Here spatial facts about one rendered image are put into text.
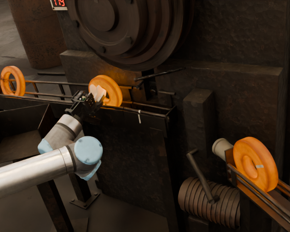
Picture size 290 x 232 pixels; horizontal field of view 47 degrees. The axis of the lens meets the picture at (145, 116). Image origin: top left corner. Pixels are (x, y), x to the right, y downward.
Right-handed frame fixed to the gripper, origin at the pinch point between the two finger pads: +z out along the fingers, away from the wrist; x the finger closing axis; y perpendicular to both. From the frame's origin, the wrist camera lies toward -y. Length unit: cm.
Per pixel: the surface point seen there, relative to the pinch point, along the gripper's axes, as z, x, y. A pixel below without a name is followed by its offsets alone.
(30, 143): -29.8, 24.1, -8.1
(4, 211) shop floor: -50, 75, -65
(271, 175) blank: -22, -73, 3
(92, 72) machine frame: 6.5, 10.3, 2.0
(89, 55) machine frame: 10.2, 10.8, 8.6
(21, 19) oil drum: 126, 236, -54
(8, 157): -39.3, 26.5, -6.1
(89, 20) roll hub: -3.5, -14.4, 35.5
